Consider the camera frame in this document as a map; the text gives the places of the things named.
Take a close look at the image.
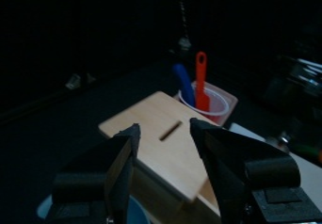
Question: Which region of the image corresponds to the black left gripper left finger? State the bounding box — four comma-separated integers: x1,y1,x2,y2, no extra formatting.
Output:
44,122,141,224

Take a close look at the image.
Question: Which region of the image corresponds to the wooden drawer box with slot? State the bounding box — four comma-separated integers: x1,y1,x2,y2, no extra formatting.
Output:
96,90,224,224

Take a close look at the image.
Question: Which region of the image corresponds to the blue bowl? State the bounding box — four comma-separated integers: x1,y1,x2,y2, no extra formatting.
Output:
35,193,151,224

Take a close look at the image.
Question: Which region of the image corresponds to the hanging cable on frame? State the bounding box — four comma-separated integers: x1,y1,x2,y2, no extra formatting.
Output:
168,0,194,55

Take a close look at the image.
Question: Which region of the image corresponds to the pink square container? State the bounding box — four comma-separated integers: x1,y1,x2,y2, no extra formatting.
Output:
172,80,239,127

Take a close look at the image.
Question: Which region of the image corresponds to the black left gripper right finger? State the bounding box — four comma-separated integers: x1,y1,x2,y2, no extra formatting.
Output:
188,117,322,224

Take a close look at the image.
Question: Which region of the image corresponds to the clear plastic cup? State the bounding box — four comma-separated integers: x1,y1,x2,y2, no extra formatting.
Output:
178,87,231,120

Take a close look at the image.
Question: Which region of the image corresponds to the metal clamp on frame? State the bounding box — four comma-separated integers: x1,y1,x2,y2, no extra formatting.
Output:
64,72,96,90

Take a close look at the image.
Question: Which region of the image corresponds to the orange plastic spatula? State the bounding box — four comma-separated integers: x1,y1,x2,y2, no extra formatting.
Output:
194,51,211,112

